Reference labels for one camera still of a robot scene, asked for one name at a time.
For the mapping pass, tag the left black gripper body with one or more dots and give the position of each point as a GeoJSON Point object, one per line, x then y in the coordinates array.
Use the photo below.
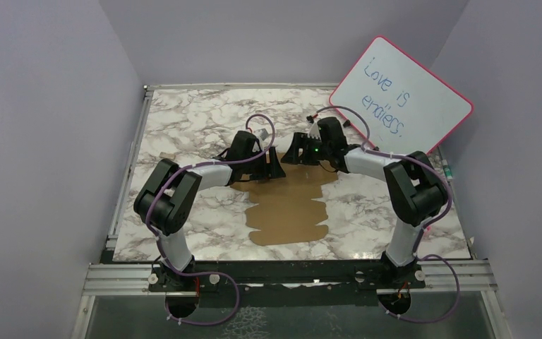
{"type": "Point", "coordinates": [256, 169]}

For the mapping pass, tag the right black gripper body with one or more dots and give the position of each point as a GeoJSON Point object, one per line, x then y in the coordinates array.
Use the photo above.
{"type": "Point", "coordinates": [324, 149]}

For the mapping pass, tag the brown cardboard box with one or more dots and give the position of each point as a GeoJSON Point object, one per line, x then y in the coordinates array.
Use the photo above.
{"type": "Point", "coordinates": [288, 210]}

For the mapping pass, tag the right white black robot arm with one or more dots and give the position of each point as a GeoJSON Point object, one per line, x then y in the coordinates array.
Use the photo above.
{"type": "Point", "coordinates": [416, 191]}

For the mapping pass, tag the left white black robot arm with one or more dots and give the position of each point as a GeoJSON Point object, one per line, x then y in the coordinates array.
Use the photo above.
{"type": "Point", "coordinates": [166, 199]}

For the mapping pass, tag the pink framed whiteboard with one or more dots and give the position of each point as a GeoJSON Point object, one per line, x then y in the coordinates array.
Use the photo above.
{"type": "Point", "coordinates": [396, 102]}

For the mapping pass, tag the green capped marker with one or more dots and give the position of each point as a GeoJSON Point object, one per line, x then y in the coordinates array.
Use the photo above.
{"type": "Point", "coordinates": [447, 169]}

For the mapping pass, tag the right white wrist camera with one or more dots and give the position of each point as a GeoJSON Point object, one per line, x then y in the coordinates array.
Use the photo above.
{"type": "Point", "coordinates": [314, 131]}

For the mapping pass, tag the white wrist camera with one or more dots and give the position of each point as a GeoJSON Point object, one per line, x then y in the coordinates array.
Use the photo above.
{"type": "Point", "coordinates": [262, 134]}
{"type": "Point", "coordinates": [314, 131]}

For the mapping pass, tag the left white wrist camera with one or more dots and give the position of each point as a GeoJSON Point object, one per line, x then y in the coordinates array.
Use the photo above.
{"type": "Point", "coordinates": [262, 134]}

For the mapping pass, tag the aluminium table frame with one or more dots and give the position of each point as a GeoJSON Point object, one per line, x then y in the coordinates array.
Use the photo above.
{"type": "Point", "coordinates": [321, 289]}

